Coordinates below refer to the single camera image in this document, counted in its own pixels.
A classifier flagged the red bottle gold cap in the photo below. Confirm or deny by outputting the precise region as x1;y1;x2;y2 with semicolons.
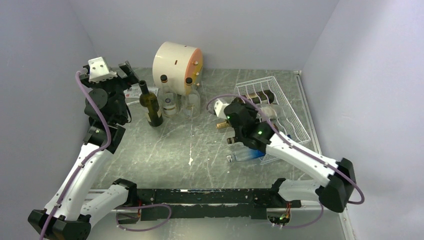
216;121;231;129

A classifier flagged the blue clear bottle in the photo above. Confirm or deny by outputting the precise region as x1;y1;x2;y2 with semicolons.
226;147;266;163

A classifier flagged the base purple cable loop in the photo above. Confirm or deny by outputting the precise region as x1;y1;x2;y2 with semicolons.
115;203;172;233

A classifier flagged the dark green wine bottle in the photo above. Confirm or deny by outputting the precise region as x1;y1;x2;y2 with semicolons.
138;80;164;127

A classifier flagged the white marker pen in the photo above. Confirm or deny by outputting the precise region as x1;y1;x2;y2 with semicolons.
127;100;140;106

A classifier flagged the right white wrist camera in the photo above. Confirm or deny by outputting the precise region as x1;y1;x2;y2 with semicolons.
213;98;229;120

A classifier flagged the clear bottle black cap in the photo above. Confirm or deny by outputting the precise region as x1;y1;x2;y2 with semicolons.
257;103;293;120

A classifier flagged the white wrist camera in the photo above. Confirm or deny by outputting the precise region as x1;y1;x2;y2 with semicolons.
88;56;118;83
213;98;229;120

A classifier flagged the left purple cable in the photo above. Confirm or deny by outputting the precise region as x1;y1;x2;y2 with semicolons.
39;69;112;240

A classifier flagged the cream cylindrical drum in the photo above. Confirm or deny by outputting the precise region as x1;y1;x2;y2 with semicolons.
152;41;204;96

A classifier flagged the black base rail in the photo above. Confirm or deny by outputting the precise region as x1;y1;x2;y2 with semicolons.
137;188;302;221

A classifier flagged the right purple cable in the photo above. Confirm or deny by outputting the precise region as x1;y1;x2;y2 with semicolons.
205;94;365;205

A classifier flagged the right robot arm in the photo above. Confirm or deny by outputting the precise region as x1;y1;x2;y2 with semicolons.
214;102;356;213

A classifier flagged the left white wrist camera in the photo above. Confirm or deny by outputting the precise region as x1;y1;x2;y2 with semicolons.
88;56;118;83

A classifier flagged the dark bottle silver cap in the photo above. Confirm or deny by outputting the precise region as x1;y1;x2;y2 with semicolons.
242;89;275;104

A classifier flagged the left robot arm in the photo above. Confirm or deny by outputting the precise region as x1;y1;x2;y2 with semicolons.
28;57;139;240

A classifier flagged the clear bottle yellow label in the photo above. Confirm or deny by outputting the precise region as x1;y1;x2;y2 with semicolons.
158;74;180;117

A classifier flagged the white wire wine rack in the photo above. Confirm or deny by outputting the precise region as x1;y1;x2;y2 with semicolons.
233;76;316;151

